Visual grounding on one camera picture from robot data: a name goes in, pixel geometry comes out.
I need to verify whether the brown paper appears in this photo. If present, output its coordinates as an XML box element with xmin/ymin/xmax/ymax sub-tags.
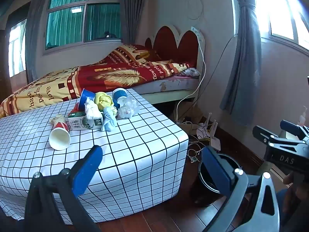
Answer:
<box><xmin>49</xmin><ymin>114</ymin><xmax>67</xmax><ymax>124</ymax></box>

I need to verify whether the bright wide window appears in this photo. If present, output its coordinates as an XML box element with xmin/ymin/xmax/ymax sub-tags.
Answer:
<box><xmin>256</xmin><ymin>0</ymin><xmax>309</xmax><ymax>51</ymax></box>

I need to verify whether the grey curtain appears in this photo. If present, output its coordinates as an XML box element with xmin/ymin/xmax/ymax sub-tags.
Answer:
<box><xmin>120</xmin><ymin>0</ymin><xmax>151</xmax><ymax>45</ymax></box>
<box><xmin>25</xmin><ymin>0</ymin><xmax>52</xmax><ymax>83</ymax></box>

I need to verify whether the white power cable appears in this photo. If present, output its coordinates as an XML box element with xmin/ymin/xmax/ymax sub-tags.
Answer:
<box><xmin>175</xmin><ymin>26</ymin><xmax>207</xmax><ymax>124</ymax></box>

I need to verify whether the table with checkered tablecloth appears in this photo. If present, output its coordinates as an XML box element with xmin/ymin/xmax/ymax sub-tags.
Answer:
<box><xmin>0</xmin><ymin>88</ymin><xmax>189</xmax><ymax>225</ymax></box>

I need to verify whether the yellow towel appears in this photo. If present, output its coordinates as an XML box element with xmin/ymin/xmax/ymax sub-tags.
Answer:
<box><xmin>94</xmin><ymin>92</ymin><xmax>114</xmax><ymax>109</ymax></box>

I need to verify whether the blue-grey tied curtain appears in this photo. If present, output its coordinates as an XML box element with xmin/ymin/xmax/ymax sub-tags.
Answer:
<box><xmin>220</xmin><ymin>0</ymin><xmax>262</xmax><ymax>126</ymax></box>

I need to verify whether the white power strip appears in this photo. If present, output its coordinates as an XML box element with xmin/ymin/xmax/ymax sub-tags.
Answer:
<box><xmin>191</xmin><ymin>26</ymin><xmax>203</xmax><ymax>44</ymax></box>

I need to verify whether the thin white wire loop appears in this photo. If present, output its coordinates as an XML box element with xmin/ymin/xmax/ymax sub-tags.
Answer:
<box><xmin>185</xmin><ymin>0</ymin><xmax>205</xmax><ymax>21</ymax></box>

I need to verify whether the floral pillow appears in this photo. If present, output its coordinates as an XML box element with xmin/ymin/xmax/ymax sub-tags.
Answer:
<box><xmin>180</xmin><ymin>68</ymin><xmax>201</xmax><ymax>78</ymax></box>

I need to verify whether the red white headboard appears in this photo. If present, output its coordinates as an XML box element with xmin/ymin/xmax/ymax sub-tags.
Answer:
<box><xmin>145</xmin><ymin>25</ymin><xmax>205</xmax><ymax>78</ymax></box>

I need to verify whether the white bed frame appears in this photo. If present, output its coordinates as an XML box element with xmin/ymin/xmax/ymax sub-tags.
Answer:
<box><xmin>140</xmin><ymin>87</ymin><xmax>199</xmax><ymax>105</ymax></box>

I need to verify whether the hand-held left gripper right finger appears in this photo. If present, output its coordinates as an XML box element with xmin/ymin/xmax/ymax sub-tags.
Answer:
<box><xmin>201</xmin><ymin>146</ymin><xmax>282</xmax><ymax>232</ymax></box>

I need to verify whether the white router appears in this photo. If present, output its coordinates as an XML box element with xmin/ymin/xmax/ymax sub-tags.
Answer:
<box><xmin>210</xmin><ymin>119</ymin><xmax>222</xmax><ymax>151</ymax></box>
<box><xmin>197</xmin><ymin>112</ymin><xmax>213</xmax><ymax>141</ymax></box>

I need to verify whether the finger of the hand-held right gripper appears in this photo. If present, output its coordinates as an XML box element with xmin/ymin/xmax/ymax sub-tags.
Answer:
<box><xmin>252</xmin><ymin>125</ymin><xmax>303</xmax><ymax>150</ymax></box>
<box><xmin>279</xmin><ymin>119</ymin><xmax>309</xmax><ymax>141</ymax></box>

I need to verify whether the thin dark cable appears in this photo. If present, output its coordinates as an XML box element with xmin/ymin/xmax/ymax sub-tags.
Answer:
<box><xmin>203</xmin><ymin>34</ymin><xmax>238</xmax><ymax>97</ymax></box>

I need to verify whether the clear plastic bag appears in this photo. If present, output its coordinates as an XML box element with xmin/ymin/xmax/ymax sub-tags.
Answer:
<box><xmin>116</xmin><ymin>96</ymin><xmax>140</xmax><ymax>119</ymax></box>

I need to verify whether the red white paper cup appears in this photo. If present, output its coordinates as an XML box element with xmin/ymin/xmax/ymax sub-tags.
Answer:
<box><xmin>49</xmin><ymin>121</ymin><xmax>71</xmax><ymax>151</ymax></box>

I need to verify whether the blue paper cup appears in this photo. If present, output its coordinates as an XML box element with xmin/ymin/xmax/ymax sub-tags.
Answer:
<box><xmin>78</xmin><ymin>88</ymin><xmax>97</xmax><ymax>113</ymax></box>
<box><xmin>112</xmin><ymin>88</ymin><xmax>127</xmax><ymax>109</ymax></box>

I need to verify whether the tangle of floor cables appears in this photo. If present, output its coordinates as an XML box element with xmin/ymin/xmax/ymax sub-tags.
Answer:
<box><xmin>187</xmin><ymin>135</ymin><xmax>205</xmax><ymax>163</ymax></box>

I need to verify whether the black trash bin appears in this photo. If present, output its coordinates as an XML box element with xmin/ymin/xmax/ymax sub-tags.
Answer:
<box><xmin>197</xmin><ymin>153</ymin><xmax>244</xmax><ymax>207</ymax></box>

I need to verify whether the white tissue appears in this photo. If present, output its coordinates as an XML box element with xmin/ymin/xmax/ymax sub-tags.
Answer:
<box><xmin>84</xmin><ymin>98</ymin><xmax>102</xmax><ymax>120</ymax></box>

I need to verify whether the green white milk carton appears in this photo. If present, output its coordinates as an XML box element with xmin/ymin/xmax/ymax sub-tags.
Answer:
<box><xmin>67</xmin><ymin>110</ymin><xmax>105</xmax><ymax>131</ymax></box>

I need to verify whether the grey mattress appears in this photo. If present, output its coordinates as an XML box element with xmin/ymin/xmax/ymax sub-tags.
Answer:
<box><xmin>135</xmin><ymin>75</ymin><xmax>201</xmax><ymax>95</ymax></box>

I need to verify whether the window with green curtain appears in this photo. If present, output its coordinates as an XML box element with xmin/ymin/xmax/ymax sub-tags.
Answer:
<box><xmin>45</xmin><ymin>0</ymin><xmax>122</xmax><ymax>51</ymax></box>

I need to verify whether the pink lotion pump bottle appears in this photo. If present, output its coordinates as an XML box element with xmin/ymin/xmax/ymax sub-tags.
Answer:
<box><xmin>298</xmin><ymin>106</ymin><xmax>309</xmax><ymax>126</ymax></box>

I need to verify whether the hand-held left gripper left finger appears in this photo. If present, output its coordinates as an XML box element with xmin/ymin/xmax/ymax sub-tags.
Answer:
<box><xmin>24</xmin><ymin>145</ymin><xmax>104</xmax><ymax>232</ymax></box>

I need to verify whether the red yellow printed blanket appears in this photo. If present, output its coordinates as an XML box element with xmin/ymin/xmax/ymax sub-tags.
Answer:
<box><xmin>0</xmin><ymin>44</ymin><xmax>196</xmax><ymax>119</ymax></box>

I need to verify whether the bright narrow window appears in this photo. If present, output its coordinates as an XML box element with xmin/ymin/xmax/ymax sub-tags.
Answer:
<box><xmin>8</xmin><ymin>19</ymin><xmax>27</xmax><ymax>78</ymax></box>

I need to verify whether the person's right hand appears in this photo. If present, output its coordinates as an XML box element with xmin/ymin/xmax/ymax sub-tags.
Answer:
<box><xmin>283</xmin><ymin>173</ymin><xmax>295</xmax><ymax>189</ymax></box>

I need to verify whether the cardboard box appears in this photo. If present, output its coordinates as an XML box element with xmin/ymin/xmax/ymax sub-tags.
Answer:
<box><xmin>179</xmin><ymin>115</ymin><xmax>205</xmax><ymax>131</ymax></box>

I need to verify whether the person's trouser leg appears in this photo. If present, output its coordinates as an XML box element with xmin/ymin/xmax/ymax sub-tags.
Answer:
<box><xmin>275</xmin><ymin>188</ymin><xmax>309</xmax><ymax>232</ymax></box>

